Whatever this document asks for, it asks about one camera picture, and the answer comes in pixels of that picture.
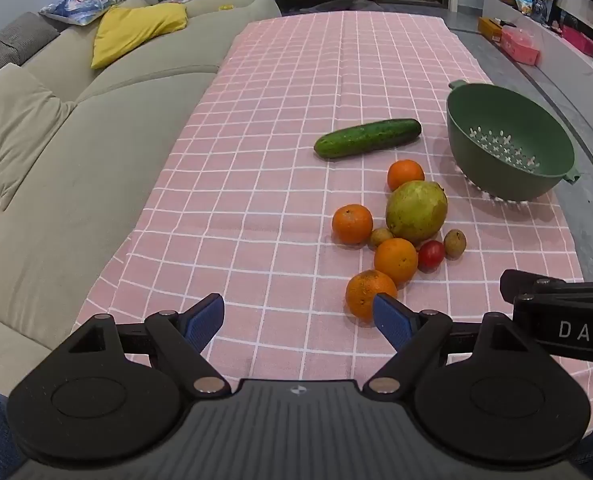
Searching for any pink box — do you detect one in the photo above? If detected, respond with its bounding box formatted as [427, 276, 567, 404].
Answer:
[499, 27, 542, 66]

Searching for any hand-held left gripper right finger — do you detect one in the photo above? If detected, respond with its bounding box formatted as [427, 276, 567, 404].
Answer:
[362, 292, 527, 396]

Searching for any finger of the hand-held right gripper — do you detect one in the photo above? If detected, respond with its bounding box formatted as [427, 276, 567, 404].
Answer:
[499, 269, 593, 306]

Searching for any green colander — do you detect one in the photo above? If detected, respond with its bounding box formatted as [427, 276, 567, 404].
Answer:
[445, 79, 581, 202]

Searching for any orange box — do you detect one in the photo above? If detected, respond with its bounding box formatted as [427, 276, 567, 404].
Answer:
[477, 16, 503, 39]

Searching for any grey cushion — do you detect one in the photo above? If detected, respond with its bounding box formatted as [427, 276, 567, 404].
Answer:
[0, 12, 60, 89]

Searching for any printed cushion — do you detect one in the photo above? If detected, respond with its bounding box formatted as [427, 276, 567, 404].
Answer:
[39, 0, 127, 26]

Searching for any yellow cushion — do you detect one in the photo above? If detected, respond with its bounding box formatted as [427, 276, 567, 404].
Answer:
[90, 2, 190, 70]

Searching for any orange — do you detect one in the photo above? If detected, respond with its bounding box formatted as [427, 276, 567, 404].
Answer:
[387, 159, 425, 192]
[331, 203, 374, 246]
[345, 269, 398, 320]
[373, 237, 419, 285]

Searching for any beige sofa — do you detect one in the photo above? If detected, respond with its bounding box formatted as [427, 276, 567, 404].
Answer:
[0, 0, 282, 397]

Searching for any white low cabinet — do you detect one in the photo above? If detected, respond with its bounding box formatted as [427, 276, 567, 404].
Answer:
[480, 0, 593, 92]

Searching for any beige cushion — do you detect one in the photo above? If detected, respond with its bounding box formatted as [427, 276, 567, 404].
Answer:
[0, 62, 77, 211]

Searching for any pink checked tablecloth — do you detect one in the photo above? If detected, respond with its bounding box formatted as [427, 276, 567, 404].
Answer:
[70, 10, 593, 430]

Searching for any magenta box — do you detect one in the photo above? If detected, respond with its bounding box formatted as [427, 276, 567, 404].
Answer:
[561, 24, 593, 57]

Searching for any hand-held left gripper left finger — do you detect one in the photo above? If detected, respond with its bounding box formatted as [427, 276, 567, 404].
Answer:
[71, 293, 230, 397]

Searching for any green pear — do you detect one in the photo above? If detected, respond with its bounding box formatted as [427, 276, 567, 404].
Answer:
[385, 180, 449, 242]

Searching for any red cherry tomato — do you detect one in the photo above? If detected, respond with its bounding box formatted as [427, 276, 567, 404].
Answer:
[417, 240, 446, 272]

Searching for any kiwi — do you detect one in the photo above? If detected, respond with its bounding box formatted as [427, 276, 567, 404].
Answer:
[367, 227, 394, 250]
[443, 229, 467, 260]

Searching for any green cucumber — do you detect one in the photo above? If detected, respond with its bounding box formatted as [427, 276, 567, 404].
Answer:
[313, 118, 422, 160]

